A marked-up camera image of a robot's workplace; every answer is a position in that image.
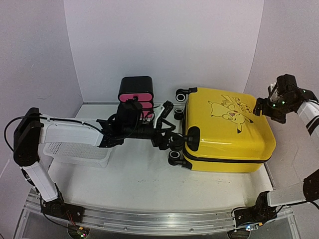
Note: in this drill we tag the white perforated plastic basket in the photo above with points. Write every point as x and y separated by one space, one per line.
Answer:
78 154

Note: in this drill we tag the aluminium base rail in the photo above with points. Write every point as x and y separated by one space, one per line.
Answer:
151 223

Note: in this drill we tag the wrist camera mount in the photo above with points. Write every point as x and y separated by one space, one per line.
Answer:
285 83
132 113

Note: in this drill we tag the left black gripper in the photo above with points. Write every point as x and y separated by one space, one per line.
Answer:
163 144

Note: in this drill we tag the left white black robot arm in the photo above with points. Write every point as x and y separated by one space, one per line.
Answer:
84 142

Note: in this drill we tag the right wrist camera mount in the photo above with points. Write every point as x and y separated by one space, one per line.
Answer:
285 83

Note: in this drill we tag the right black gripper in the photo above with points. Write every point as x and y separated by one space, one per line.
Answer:
265 110

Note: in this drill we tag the black pink drawer organizer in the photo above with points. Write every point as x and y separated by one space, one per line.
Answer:
140 87

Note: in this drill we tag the small green circuit board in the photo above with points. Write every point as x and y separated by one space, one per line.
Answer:
79 234

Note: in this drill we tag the yellow Pikachu hard-shell suitcase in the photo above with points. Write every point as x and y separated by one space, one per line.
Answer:
221 133

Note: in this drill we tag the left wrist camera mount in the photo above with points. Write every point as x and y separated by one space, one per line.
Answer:
132 113

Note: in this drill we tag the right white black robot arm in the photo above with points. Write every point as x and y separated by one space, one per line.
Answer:
290 187

